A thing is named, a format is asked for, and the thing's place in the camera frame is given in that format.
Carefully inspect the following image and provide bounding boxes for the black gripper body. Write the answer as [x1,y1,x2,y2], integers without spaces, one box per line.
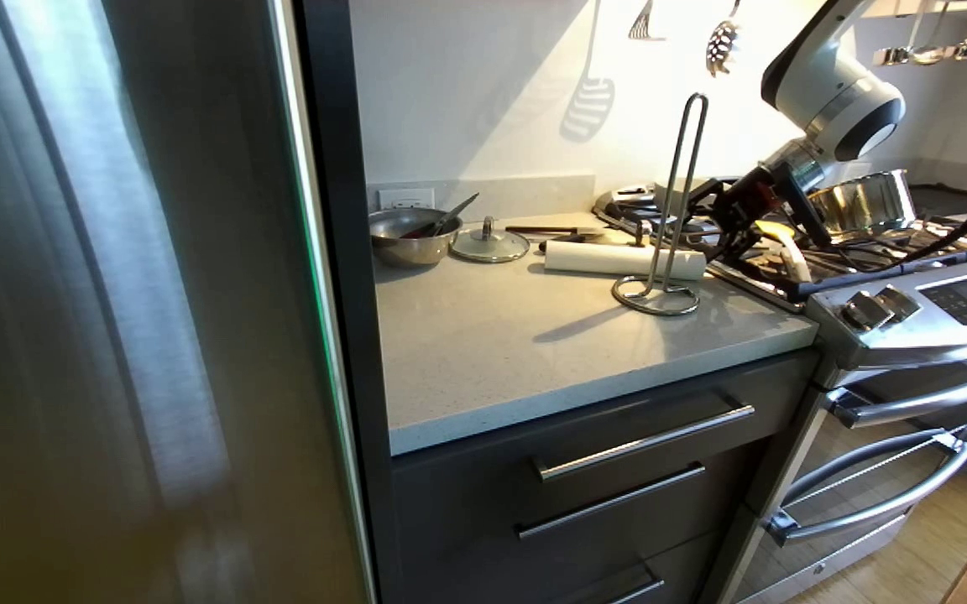
[702,165,828,258]

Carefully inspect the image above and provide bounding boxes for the white paper towel roll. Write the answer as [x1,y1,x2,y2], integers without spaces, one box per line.
[541,243,706,283]

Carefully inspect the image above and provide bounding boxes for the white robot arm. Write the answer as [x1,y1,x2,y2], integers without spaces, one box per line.
[708,0,907,258]

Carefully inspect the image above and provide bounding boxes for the wooden spatula on stove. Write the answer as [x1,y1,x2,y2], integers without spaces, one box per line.
[752,223,811,283]

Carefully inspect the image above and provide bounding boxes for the shiny steel pot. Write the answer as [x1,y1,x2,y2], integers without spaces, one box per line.
[809,167,917,247]

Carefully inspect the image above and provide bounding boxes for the hanging slotted spoon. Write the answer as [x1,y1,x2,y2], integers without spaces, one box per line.
[706,0,742,79]

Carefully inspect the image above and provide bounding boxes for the stainless steel gas stove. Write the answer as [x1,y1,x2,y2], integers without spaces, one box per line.
[699,215,967,604]

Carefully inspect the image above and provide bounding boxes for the glass pot lid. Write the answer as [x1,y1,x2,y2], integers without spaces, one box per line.
[449,220,527,266]

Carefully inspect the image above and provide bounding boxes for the hanging steel ladles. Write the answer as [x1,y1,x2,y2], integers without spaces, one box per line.
[875,0,967,68]

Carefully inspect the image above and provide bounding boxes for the dark drawer cabinet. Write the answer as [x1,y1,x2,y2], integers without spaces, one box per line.
[391,353,811,604]

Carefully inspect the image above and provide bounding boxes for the stainless steel mixing bowl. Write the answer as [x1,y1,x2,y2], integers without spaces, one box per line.
[370,210,458,269]

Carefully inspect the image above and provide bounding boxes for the stainless steel refrigerator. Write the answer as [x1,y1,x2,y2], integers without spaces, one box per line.
[0,0,377,604]

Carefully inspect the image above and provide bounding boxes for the silver wire towel stand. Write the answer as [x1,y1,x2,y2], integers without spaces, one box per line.
[612,90,708,320]

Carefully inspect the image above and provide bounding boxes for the black-handled knife on counter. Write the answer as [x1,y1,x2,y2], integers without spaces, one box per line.
[508,225,587,243]

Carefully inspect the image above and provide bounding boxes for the white slotted spatula on wall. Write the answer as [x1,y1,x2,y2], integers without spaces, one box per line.
[559,0,613,140]

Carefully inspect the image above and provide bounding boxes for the top drawer silver handle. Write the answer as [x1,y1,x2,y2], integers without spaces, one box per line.
[538,404,758,485]

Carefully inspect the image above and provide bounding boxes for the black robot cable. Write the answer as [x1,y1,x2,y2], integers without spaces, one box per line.
[781,165,967,304]

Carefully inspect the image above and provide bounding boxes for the oven door handle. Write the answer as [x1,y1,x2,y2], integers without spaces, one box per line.
[764,429,967,543]

